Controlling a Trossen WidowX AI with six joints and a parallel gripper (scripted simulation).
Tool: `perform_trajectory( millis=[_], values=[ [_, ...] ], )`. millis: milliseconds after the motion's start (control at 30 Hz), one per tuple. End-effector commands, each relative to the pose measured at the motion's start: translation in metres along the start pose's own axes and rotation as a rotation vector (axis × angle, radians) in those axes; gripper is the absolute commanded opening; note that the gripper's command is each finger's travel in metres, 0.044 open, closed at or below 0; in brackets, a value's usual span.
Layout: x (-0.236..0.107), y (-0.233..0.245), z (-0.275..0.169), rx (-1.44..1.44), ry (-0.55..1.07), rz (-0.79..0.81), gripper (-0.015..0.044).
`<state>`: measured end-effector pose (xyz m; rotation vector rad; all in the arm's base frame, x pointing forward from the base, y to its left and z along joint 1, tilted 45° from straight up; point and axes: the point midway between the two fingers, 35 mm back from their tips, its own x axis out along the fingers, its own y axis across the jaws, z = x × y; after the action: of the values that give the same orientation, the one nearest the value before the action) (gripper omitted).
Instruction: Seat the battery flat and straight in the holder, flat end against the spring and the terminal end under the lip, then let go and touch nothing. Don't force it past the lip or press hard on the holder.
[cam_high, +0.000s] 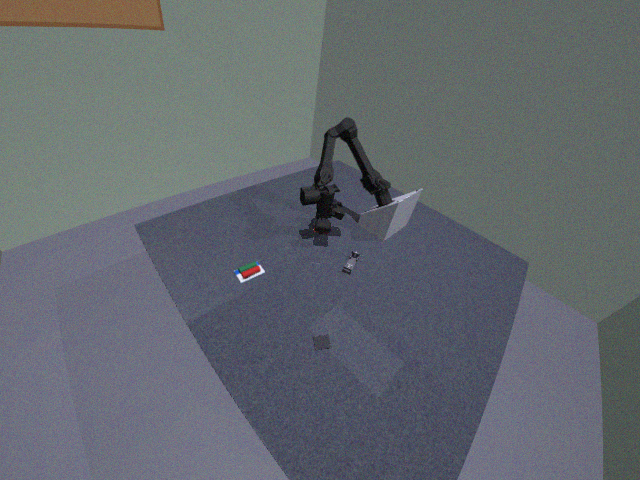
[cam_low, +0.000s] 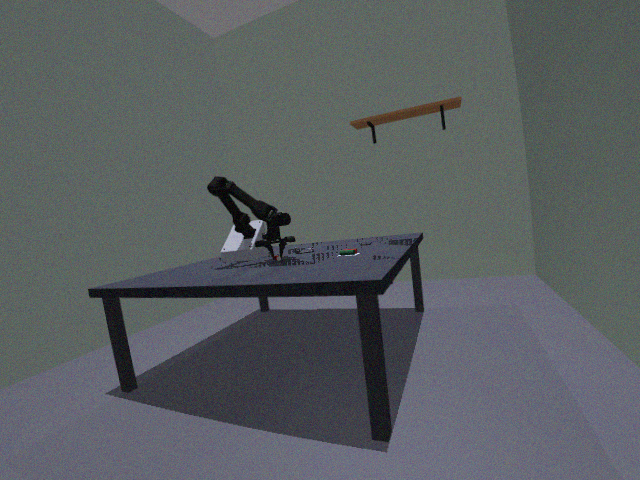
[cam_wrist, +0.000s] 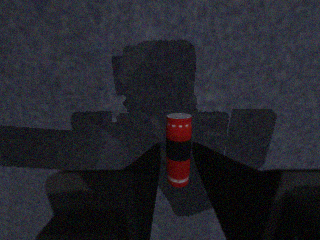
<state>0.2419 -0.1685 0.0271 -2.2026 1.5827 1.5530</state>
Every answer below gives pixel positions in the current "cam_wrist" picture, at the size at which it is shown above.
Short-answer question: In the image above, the red and black battery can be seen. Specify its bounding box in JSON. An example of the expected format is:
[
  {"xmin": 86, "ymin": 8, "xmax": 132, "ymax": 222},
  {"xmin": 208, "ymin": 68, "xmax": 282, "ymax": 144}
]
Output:
[{"xmin": 166, "ymin": 113, "xmax": 192, "ymax": 187}]

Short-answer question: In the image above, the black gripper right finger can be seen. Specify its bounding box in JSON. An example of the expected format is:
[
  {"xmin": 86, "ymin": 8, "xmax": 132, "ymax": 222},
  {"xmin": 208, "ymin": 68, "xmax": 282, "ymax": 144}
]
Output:
[{"xmin": 192, "ymin": 143, "xmax": 320, "ymax": 240}]

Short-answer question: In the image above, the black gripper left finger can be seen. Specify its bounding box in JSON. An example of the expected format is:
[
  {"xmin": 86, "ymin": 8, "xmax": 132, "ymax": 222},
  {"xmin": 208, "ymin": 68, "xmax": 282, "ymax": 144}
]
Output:
[{"xmin": 45, "ymin": 143, "xmax": 161, "ymax": 240}]

